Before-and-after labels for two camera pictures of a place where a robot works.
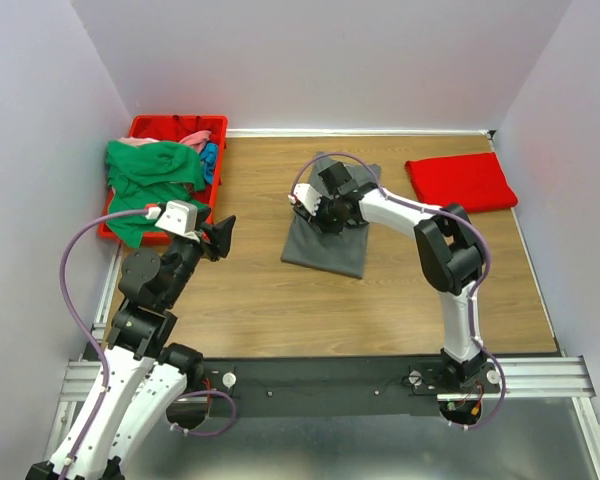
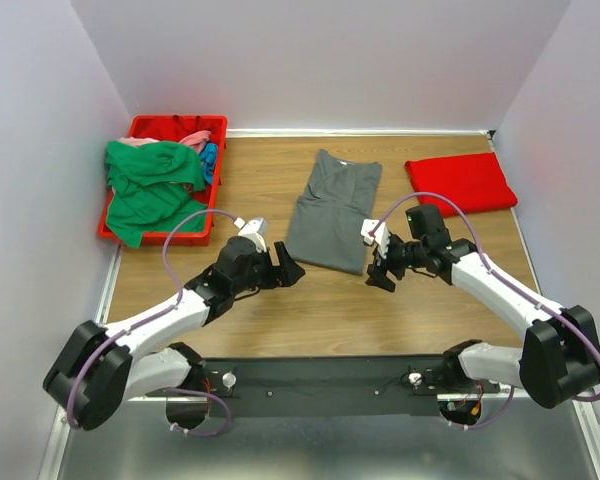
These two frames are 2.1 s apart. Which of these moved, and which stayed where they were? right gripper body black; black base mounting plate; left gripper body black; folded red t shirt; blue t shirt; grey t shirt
Moved: left gripper body black; right gripper body black
Stayed: grey t shirt; blue t shirt; black base mounting plate; folded red t shirt
